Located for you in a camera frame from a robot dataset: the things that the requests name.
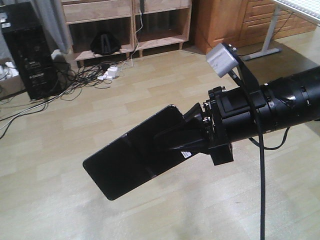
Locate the black triangular speaker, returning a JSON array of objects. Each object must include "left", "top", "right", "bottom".
[{"left": 90, "top": 31, "right": 121, "bottom": 56}]

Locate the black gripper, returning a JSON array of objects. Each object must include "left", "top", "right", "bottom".
[{"left": 154, "top": 86, "right": 258, "bottom": 166}]

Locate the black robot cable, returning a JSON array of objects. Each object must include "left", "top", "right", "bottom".
[{"left": 246, "top": 74, "right": 292, "bottom": 240}]

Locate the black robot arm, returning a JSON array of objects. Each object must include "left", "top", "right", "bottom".
[{"left": 154, "top": 67, "right": 320, "bottom": 166}]

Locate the white power strip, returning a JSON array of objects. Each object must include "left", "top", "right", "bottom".
[{"left": 97, "top": 66, "right": 118, "bottom": 81}]

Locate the black smartphone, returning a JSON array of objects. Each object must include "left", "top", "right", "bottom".
[{"left": 82, "top": 105, "right": 194, "bottom": 201}]

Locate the black computer tower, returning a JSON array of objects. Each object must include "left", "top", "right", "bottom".
[{"left": 0, "top": 2, "right": 62, "bottom": 100}]

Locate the wooden drawer cabinet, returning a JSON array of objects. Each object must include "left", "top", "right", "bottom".
[{"left": 191, "top": 0, "right": 318, "bottom": 55}]

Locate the grey desk leg frame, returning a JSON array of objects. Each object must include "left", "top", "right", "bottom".
[{"left": 239, "top": 0, "right": 320, "bottom": 61}]

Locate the wooden low shelf unit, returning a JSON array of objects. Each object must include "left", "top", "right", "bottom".
[{"left": 60, "top": 0, "right": 192, "bottom": 66}]

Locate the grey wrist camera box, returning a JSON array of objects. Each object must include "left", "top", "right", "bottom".
[{"left": 205, "top": 43, "right": 239, "bottom": 78}]

